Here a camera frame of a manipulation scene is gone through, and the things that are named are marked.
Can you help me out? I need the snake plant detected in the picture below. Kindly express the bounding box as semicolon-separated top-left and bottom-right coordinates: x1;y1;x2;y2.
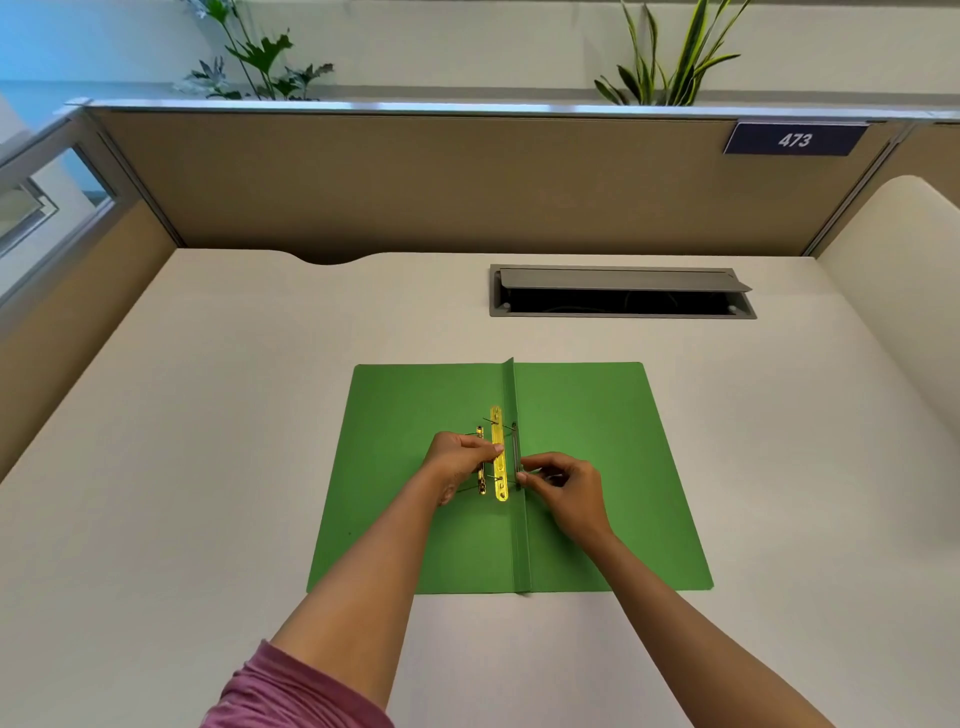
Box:
593;0;753;107

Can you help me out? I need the pink left sleeve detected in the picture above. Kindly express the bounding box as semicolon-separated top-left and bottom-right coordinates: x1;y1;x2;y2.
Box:
200;639;396;728

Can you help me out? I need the cream curved paper sheet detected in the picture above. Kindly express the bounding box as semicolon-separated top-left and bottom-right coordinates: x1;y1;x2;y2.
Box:
815;174;960;421

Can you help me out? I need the dark blue number plate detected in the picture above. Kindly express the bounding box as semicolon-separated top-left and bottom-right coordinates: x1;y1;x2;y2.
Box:
722;119;870;158

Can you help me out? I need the grey desk cable hatch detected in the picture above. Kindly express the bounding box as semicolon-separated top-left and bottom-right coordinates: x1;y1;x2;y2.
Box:
489;263;759;320

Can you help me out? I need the narrow beige partition panel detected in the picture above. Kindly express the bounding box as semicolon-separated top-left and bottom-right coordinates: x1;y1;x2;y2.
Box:
806;112;960;260

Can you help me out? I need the person's left forearm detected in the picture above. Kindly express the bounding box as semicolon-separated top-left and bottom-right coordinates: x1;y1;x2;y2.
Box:
269;464;451;712

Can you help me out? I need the person's left hand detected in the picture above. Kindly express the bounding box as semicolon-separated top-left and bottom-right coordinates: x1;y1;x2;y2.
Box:
421;431;506;508

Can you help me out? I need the yellow fastener strip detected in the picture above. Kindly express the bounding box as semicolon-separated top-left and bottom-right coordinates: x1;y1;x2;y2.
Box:
455;422;520;498

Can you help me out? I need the yellow metal fastener bar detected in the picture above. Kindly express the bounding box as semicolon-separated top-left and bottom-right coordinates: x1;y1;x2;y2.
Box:
488;405;512;504

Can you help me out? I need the person's right forearm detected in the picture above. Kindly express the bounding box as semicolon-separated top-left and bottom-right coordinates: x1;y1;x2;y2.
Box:
581;528;838;728

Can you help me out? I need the person's right hand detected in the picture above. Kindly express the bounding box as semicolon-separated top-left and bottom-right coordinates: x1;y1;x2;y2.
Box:
515;452;617;553

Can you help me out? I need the broad-leaf green plant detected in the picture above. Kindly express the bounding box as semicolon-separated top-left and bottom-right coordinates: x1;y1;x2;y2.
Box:
176;0;336;102

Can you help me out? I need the green folder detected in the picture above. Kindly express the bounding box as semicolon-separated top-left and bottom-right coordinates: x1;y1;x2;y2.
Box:
306;357;715;598

